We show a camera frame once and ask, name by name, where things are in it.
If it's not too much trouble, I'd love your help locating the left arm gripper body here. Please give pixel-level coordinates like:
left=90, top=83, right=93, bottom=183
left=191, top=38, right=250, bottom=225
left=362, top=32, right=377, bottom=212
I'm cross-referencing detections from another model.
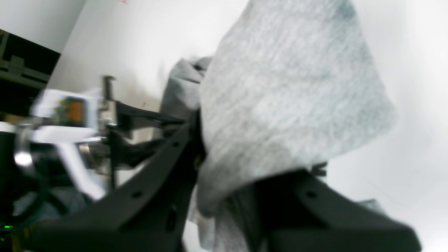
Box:
left=14, top=76, right=117, bottom=201

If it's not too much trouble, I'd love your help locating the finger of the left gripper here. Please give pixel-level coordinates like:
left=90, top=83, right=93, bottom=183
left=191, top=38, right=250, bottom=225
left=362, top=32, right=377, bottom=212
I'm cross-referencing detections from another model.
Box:
left=108, top=131, right=165, bottom=168
left=115, top=101, right=185, bottom=131

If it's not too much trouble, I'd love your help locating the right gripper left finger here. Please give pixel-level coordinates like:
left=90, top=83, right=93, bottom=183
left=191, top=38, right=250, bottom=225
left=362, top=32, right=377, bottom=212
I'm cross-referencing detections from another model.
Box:
left=23, top=112, right=203, bottom=252

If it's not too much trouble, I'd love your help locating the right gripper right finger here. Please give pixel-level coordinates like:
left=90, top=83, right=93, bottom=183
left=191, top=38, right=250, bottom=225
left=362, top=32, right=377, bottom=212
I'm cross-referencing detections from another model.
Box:
left=249, top=170, right=422, bottom=252

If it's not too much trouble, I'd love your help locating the grey t-shirt with black lettering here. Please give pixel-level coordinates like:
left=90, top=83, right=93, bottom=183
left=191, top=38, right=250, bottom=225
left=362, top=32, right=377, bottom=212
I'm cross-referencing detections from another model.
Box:
left=160, top=0, right=396, bottom=252

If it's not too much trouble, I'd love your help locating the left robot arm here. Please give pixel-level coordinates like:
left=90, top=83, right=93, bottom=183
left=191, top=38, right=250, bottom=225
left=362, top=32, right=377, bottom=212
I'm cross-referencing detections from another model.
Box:
left=1, top=76, right=184, bottom=234

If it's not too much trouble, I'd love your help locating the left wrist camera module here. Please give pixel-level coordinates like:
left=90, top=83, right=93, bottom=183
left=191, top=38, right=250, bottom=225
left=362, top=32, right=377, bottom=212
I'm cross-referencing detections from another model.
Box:
left=29, top=89, right=99, bottom=129

